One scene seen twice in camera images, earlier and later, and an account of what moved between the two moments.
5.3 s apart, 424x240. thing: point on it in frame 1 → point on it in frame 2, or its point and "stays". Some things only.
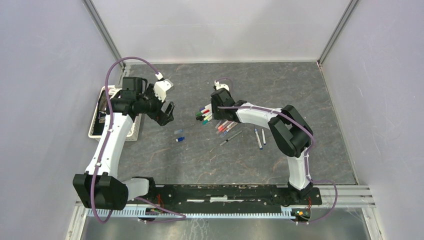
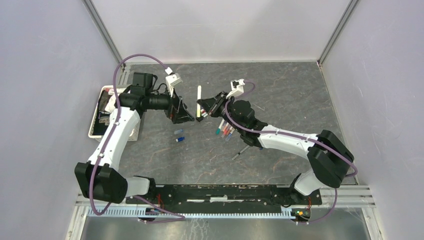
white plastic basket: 98,122 stays
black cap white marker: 202,116 stays
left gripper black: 150,93 → 182,115
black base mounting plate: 230,197 stays
